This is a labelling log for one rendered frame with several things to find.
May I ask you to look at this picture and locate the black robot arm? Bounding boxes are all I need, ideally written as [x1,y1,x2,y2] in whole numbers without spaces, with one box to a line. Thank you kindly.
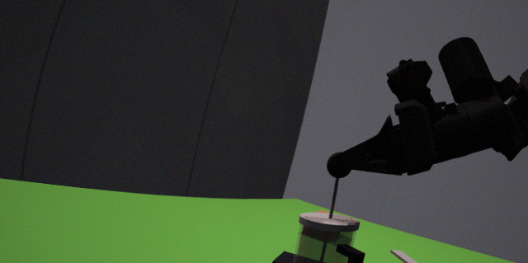
[387,37,528,161]

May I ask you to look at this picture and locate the french press coffee maker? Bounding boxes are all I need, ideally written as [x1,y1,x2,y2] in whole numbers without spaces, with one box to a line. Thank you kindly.
[293,152,365,263]

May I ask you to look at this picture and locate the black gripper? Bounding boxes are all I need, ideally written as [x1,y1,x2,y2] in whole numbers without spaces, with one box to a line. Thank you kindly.
[332,99,474,176]

